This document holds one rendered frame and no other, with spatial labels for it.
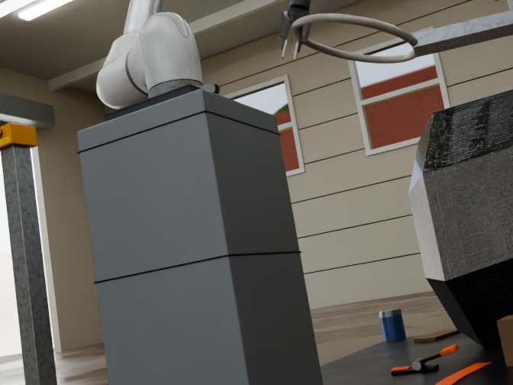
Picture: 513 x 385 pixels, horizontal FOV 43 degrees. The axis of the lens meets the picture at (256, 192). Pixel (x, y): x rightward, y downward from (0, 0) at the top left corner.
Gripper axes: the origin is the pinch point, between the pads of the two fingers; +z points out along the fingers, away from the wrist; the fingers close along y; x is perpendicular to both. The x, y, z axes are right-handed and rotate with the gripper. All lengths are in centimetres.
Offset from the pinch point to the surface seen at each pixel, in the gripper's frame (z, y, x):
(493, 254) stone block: 60, 73, -48
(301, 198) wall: 23, 32, 674
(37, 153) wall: 41, -352, 681
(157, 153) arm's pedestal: 54, -22, -87
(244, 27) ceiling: -194, -96, 659
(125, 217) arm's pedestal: 71, -28, -83
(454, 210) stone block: 49, 61, -43
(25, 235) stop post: 88, -80, -6
